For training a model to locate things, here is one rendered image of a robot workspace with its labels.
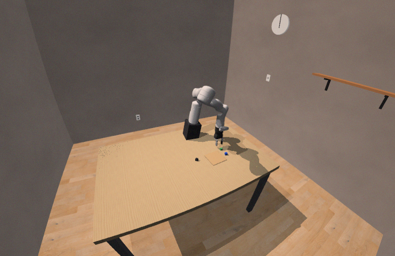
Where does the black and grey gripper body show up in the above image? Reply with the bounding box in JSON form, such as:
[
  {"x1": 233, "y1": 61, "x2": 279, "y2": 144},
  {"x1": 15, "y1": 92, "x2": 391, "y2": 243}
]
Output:
[{"x1": 214, "y1": 122, "x2": 229, "y2": 139}]

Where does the tan square mat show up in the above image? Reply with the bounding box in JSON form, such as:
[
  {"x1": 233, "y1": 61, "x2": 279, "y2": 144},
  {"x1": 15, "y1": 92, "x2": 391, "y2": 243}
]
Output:
[{"x1": 204, "y1": 151, "x2": 227, "y2": 166}]

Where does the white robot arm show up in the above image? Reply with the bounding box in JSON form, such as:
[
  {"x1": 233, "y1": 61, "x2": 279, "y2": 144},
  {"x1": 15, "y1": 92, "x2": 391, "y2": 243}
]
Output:
[{"x1": 188, "y1": 86, "x2": 229, "y2": 124}]

